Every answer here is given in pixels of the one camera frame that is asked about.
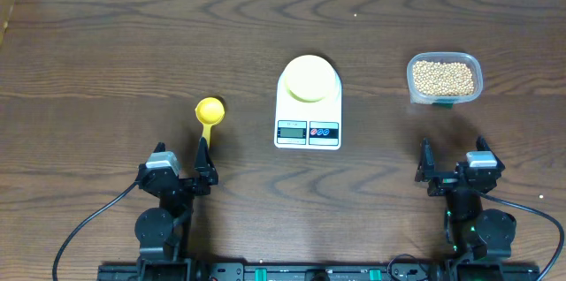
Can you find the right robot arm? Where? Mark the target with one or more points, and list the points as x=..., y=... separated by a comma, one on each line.
x=479, y=235

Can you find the white digital kitchen scale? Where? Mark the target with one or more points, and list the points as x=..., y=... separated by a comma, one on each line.
x=300, y=125

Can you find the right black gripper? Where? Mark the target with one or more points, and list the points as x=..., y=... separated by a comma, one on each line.
x=426, y=170

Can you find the clear plastic container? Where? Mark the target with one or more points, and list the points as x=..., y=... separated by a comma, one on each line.
x=445, y=57

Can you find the yellow measuring scoop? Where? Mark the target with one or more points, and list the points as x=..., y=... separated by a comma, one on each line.
x=210, y=111

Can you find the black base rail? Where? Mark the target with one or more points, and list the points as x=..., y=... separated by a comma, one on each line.
x=234, y=271

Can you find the soybeans in container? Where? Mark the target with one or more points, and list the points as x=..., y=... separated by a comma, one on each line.
x=443, y=79

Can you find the pale yellow bowl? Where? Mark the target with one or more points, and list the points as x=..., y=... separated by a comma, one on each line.
x=309, y=78

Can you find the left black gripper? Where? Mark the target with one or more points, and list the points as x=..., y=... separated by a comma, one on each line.
x=204, y=173

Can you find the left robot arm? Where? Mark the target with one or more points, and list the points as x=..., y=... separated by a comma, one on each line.
x=162, y=231

